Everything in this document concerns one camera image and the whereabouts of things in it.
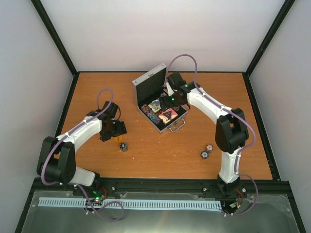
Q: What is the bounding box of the black triangular dealer token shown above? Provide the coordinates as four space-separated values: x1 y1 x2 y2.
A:
162 109 175 119

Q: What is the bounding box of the yellow blind button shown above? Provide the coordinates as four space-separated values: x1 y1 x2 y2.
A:
114 135 123 142

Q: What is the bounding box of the red playing card deck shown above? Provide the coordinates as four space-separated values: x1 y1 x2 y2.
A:
158 108 178 125

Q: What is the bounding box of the blue playing card deck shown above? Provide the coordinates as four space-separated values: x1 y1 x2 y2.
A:
148 99 161 113

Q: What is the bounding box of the black poker chip stack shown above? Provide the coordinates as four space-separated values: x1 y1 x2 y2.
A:
120 142 128 152

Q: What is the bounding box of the silver aluminium poker case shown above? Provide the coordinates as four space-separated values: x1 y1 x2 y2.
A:
132 63 188 133

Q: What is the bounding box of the red white chip stack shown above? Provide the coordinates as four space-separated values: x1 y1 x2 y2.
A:
205 144 214 152

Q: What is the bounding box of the blue white chip stack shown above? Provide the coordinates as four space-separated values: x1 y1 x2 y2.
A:
200 150 209 159

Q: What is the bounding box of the clear round dealer button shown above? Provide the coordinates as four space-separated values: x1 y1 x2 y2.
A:
149 100 161 110

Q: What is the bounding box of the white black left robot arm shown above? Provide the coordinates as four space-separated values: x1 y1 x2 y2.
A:
36 101 127 196

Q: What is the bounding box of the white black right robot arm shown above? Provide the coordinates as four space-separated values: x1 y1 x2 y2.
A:
160 72 249 197

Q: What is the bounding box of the right chip row in case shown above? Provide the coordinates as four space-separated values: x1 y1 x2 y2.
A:
160 94 180 112

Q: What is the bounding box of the chip row in case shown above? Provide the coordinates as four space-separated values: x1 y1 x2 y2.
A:
160 94 180 112
141 104 160 124

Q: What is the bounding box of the left chip row in case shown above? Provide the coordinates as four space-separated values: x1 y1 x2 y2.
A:
141 104 160 124

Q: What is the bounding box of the green led circuit board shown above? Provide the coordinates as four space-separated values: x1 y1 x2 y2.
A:
93 187 107 202

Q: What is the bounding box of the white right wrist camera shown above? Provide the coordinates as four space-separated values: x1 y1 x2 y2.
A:
166 82 174 96

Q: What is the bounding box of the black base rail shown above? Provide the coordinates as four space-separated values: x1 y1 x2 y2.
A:
31 178 293 200

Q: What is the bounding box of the light blue cable duct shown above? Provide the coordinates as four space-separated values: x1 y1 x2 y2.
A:
37 197 222 212

